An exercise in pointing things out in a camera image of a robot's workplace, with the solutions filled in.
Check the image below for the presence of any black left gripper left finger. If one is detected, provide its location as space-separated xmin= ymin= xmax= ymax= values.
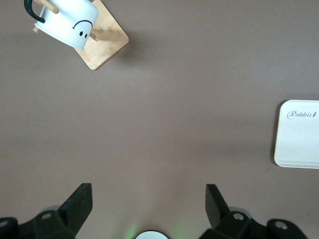
xmin=0 ymin=183 xmax=93 ymax=239

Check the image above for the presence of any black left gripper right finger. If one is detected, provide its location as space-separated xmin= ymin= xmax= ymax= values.
xmin=199 ymin=184 xmax=309 ymax=239

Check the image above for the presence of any white smiley mug black handle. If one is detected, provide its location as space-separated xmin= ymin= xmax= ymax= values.
xmin=23 ymin=0 xmax=100 ymax=51

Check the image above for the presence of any cream tray with rabbit print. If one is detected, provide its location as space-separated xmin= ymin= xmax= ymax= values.
xmin=273 ymin=99 xmax=319 ymax=170

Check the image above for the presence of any wooden mug rack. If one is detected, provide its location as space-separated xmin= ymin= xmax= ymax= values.
xmin=32 ymin=0 xmax=130 ymax=71

